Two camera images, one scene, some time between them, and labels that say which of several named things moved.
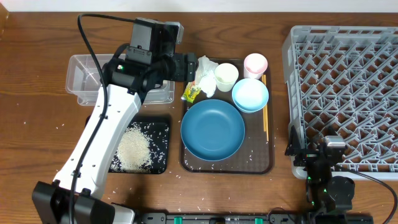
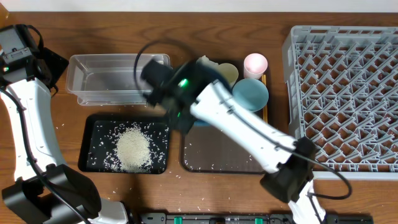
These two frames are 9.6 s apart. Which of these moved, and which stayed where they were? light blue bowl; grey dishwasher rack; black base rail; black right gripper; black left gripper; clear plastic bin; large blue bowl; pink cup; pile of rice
Moved: large blue bowl; black right gripper; black left gripper
Stayed: black base rail; pink cup; clear plastic bin; light blue bowl; grey dishwasher rack; pile of rice
